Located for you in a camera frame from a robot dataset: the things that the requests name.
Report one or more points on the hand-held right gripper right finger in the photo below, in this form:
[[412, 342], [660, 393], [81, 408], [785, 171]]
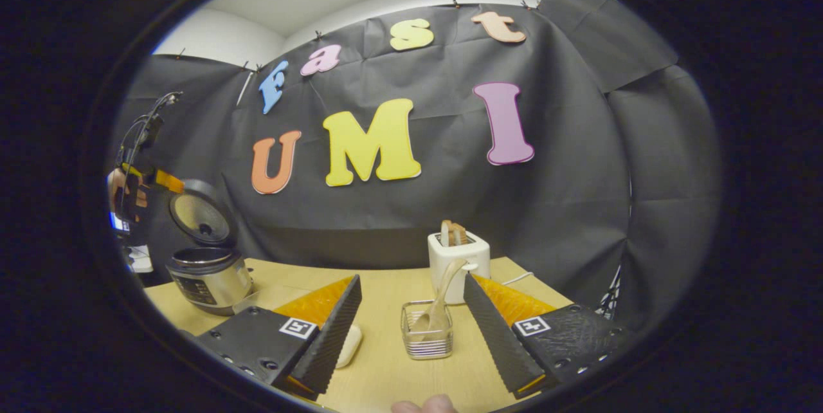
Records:
[[495, 342]]

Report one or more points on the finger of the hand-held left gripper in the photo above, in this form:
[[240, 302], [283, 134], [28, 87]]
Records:
[[168, 181]]

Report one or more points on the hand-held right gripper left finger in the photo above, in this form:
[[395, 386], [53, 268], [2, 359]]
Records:
[[334, 336]]

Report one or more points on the wooden spoon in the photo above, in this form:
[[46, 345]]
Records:
[[440, 303]]

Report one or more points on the black silver rice cooker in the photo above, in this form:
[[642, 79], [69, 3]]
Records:
[[212, 281]]

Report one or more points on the computer monitor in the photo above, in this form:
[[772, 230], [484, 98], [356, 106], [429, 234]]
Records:
[[117, 223]]

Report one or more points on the white desk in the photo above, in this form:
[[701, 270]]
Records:
[[140, 260]]

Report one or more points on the white toaster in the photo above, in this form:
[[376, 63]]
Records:
[[476, 258]]

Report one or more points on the toasted bread slice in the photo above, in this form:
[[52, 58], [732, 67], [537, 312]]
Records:
[[455, 233]]

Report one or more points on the black backdrop cloth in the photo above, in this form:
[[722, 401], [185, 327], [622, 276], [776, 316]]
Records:
[[450, 207]]

